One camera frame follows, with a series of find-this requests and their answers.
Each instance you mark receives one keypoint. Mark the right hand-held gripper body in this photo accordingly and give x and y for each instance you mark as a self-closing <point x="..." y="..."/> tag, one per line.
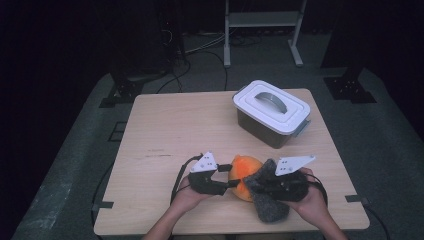
<point x="290" y="186"/>

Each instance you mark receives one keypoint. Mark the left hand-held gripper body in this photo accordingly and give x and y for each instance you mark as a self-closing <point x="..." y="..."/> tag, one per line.
<point x="203" y="163"/>

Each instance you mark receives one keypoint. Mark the grey felt cloth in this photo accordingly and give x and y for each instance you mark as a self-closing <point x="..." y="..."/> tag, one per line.
<point x="268" y="210"/>

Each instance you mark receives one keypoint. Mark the orange plush toy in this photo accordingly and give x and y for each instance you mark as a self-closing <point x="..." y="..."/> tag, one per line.
<point x="245" y="168"/>

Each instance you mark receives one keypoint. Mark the translucent grey storage box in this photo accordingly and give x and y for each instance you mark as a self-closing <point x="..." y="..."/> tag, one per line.
<point x="256" y="130"/>

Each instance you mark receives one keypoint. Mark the grey storage box with lid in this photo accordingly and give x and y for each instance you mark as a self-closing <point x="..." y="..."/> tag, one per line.
<point x="286" y="116"/>

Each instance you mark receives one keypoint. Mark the person's right hand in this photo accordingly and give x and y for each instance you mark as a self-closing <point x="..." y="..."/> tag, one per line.
<point x="315" y="203"/>

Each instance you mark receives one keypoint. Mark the person's left hand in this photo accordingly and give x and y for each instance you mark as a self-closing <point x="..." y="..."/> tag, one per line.
<point x="186" y="200"/>

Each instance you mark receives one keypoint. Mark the black tape strip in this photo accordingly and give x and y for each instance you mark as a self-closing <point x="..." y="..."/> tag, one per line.
<point x="103" y="205"/>
<point x="355" y="199"/>

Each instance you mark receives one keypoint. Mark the black stand base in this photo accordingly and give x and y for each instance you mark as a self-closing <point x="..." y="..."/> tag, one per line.
<point x="348" y="88"/>
<point x="125" y="91"/>

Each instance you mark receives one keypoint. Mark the dark equipment cabinet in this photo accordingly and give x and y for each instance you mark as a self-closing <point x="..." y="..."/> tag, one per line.
<point x="143" y="33"/>

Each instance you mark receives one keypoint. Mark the white metal stand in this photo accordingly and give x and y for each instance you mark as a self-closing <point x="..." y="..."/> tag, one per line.
<point x="263" y="18"/>

